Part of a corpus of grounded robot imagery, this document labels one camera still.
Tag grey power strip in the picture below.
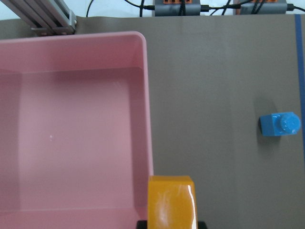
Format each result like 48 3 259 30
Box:
154 0 201 17
236 0 288 15

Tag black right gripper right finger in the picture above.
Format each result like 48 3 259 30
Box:
198 221 206 229

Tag brown paper table mat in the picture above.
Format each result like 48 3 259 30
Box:
0 15 305 229

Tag small blue block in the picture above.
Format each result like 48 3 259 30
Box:
259 112 301 136

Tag orange sloped block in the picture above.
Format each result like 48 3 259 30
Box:
147 176 198 229

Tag aluminium frame post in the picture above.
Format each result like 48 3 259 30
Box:
2 0 77 36

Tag pink plastic box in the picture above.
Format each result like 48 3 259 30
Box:
0 31 153 229

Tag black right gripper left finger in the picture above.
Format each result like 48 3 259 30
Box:
136 220 148 229

